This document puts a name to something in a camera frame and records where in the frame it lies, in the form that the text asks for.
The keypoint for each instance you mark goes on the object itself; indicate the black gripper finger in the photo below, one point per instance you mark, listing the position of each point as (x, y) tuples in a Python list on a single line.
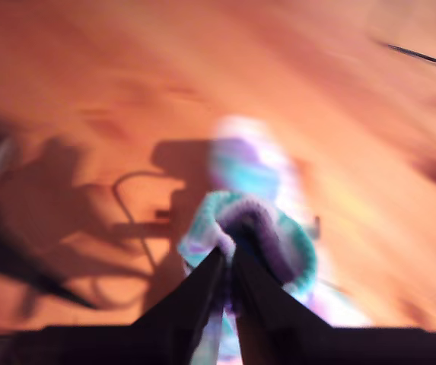
[(271, 319), (50, 283), (187, 315)]

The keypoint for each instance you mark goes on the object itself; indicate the tie-dye Hugging Face sock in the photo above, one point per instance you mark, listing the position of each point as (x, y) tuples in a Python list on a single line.
[(274, 232)]

